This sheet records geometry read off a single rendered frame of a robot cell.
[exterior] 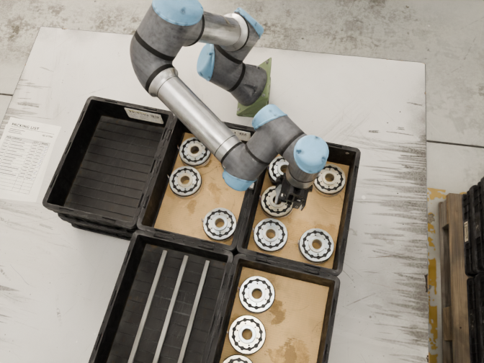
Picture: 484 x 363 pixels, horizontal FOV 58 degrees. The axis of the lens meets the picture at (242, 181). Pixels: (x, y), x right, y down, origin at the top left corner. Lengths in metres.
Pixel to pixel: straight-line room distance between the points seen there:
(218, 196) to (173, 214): 0.15
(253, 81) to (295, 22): 1.36
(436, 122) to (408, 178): 1.04
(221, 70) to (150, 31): 0.45
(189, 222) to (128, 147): 0.35
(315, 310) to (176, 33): 0.84
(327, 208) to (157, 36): 0.72
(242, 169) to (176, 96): 0.25
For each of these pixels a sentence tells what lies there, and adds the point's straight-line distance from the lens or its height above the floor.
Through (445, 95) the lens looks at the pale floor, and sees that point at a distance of 2.77.
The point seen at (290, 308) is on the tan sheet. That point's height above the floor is 0.83.
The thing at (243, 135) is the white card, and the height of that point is 0.89.
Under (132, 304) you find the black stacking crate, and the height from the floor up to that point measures 0.83.
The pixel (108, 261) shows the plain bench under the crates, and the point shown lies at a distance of 1.56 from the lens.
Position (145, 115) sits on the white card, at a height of 0.90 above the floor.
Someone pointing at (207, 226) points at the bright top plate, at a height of 0.86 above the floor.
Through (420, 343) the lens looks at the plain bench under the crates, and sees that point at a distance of 1.53.
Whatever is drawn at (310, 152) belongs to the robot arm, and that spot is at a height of 1.29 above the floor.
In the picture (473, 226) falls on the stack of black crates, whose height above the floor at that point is 0.26.
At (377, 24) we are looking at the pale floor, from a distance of 2.96.
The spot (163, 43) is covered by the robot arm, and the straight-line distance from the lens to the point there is 1.14.
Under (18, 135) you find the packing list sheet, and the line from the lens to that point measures 1.88.
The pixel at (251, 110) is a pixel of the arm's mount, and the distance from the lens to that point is 1.64.
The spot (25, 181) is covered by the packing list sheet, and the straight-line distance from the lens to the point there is 1.77.
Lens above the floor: 2.14
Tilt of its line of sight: 68 degrees down
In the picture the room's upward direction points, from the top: 5 degrees counter-clockwise
